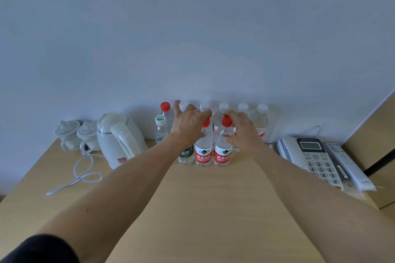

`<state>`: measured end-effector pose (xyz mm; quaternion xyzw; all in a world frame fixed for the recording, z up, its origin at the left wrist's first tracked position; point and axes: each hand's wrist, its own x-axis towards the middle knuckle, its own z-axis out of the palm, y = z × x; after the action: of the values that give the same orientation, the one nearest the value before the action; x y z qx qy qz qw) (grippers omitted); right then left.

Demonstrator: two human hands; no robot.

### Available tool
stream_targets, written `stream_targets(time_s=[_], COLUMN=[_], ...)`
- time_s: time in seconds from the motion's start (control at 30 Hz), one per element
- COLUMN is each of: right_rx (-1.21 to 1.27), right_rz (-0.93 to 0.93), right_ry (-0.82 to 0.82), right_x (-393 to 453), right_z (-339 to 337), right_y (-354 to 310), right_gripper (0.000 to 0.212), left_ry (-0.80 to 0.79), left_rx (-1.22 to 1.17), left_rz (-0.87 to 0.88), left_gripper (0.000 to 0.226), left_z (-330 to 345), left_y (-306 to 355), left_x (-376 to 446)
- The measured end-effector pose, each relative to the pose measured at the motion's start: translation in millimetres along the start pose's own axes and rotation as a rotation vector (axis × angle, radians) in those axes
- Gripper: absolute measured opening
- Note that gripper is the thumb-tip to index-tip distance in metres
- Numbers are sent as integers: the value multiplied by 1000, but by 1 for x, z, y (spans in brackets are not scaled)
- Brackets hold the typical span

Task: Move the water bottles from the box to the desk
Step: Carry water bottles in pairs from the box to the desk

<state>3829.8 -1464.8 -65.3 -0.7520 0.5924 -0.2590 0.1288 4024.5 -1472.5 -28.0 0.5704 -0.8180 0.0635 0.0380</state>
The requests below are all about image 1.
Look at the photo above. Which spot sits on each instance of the wooden table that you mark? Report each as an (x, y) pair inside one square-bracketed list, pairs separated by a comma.
[(200, 210)]

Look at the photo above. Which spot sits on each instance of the person's right forearm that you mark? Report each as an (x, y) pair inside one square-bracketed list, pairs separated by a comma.
[(324, 210)]

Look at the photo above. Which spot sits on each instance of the black t-shirt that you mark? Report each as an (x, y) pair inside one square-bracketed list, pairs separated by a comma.
[(37, 250)]

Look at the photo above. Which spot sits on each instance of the person's left hand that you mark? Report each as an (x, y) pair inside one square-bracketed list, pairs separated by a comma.
[(188, 127)]

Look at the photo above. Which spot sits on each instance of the person's left forearm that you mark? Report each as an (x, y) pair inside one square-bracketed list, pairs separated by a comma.
[(108, 198)]

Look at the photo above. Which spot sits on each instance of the grey desk telephone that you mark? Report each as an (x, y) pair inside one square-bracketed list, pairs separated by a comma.
[(308, 155)]

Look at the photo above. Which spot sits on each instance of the white electric kettle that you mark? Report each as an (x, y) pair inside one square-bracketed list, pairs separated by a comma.
[(114, 139)]

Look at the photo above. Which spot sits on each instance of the grey remote control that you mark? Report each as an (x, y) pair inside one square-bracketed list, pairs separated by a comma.
[(351, 167)]

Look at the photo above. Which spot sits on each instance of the person's right hand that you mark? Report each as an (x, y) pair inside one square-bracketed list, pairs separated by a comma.
[(247, 136)]

